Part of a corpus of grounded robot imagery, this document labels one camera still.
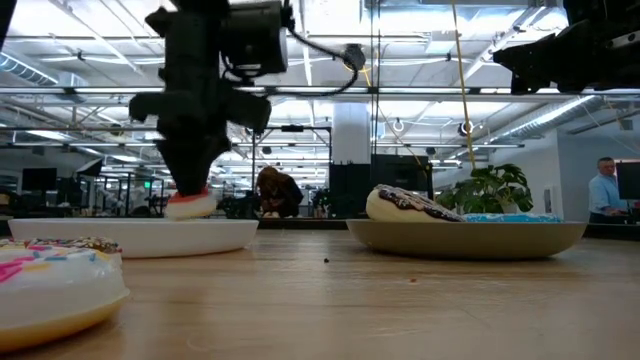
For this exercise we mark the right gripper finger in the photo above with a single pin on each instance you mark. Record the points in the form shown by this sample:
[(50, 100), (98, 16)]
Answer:
[(542, 75), (540, 50)]

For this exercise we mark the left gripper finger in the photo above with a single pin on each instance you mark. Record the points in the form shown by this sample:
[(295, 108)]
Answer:
[(177, 155), (210, 155)]

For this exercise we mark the small red iced donut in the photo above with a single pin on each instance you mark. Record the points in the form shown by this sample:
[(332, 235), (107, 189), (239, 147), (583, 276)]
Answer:
[(190, 207)]

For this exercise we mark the large blue iced donut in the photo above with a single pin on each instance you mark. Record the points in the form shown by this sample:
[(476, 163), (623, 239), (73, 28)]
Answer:
[(510, 218)]

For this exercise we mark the small white sprinkle donut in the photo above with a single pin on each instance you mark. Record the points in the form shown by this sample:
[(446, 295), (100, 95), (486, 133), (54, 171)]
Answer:
[(55, 295)]

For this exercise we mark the large chocolate iced donut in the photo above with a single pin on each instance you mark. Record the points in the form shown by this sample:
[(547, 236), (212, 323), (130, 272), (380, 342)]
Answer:
[(395, 210)]

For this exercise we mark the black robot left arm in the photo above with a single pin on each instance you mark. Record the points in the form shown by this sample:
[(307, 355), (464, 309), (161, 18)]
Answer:
[(5, 20)]

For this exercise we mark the person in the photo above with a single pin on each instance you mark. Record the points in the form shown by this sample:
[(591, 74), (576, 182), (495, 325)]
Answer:
[(277, 192), (602, 195)]

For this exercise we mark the white round plate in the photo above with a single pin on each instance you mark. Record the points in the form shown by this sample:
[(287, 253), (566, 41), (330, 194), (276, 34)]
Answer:
[(135, 237)]

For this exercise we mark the black monitor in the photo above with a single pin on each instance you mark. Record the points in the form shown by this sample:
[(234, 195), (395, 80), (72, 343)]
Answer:
[(629, 180), (39, 180)]

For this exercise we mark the green potted plant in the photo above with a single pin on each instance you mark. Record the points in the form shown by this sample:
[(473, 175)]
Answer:
[(492, 187)]

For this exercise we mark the grey round plate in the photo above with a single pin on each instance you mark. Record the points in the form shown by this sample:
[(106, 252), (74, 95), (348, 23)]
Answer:
[(465, 240)]

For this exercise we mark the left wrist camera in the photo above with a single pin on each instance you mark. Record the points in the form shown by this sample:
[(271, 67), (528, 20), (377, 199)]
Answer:
[(255, 40)]

